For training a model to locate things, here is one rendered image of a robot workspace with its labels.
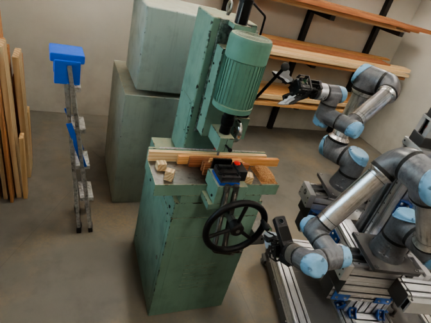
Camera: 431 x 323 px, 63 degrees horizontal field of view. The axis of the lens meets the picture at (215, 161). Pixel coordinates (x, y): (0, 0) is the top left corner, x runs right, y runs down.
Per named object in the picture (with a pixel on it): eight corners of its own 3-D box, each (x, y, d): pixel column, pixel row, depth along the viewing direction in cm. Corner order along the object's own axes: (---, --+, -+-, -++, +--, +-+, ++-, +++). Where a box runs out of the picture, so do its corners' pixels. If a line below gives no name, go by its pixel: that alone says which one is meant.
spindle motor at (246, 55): (219, 115, 142) (240, 38, 127) (206, 97, 156) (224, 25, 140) (256, 118, 149) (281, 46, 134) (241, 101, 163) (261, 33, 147)
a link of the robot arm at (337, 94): (343, 107, 156) (351, 90, 152) (324, 105, 152) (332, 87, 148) (333, 100, 162) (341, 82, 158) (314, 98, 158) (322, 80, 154)
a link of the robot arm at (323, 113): (328, 133, 156) (338, 111, 150) (308, 122, 162) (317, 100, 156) (336, 131, 161) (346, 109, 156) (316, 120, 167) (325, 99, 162)
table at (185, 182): (156, 211, 137) (158, 199, 134) (143, 167, 161) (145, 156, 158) (285, 207, 161) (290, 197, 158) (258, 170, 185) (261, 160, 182)
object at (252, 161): (177, 164, 159) (178, 156, 157) (176, 161, 160) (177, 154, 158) (276, 166, 180) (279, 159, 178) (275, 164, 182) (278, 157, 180)
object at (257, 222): (250, 245, 178) (254, 234, 174) (241, 228, 188) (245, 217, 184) (264, 244, 182) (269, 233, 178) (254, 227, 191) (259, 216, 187)
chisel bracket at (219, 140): (215, 154, 158) (220, 138, 154) (206, 138, 169) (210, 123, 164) (230, 154, 161) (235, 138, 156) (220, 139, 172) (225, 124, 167)
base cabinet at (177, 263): (147, 317, 190) (169, 219, 155) (132, 240, 235) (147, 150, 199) (222, 306, 208) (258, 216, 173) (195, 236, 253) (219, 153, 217)
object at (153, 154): (147, 161, 155) (149, 151, 153) (147, 158, 157) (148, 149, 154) (263, 164, 179) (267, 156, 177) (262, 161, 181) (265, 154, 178)
